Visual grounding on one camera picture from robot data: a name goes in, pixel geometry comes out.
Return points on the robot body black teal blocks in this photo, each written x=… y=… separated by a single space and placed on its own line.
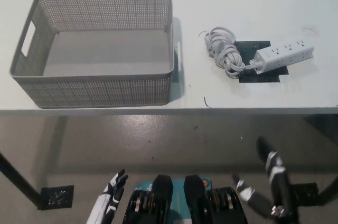
x=185 y=200

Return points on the black tape patch on table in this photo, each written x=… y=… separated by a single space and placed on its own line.
x=264 y=77

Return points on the right robot hand black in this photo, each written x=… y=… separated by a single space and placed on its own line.
x=277 y=179

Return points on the grey perforated plastic basket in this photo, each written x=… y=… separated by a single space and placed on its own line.
x=92 y=92

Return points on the black tape patch on floor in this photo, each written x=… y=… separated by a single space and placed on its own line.
x=305 y=195
x=56 y=197

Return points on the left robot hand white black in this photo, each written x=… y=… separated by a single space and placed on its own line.
x=112 y=192

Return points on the black metal table leg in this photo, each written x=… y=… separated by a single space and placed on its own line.
x=21 y=181

